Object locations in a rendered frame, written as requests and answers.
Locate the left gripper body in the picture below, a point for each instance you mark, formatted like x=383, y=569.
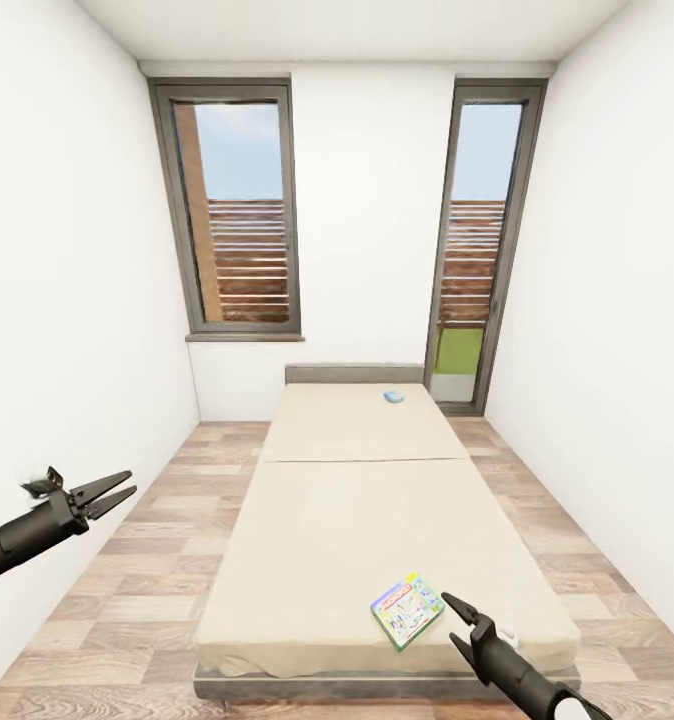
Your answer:
x=41, y=529

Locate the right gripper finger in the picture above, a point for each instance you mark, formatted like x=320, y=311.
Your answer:
x=465, y=649
x=468, y=613

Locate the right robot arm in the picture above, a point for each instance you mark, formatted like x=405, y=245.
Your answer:
x=498, y=656

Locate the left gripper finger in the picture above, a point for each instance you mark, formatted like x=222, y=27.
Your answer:
x=81, y=496
x=99, y=508

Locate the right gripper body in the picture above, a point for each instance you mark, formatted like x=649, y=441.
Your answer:
x=496, y=661

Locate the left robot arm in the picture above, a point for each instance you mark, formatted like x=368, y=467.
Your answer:
x=55, y=515

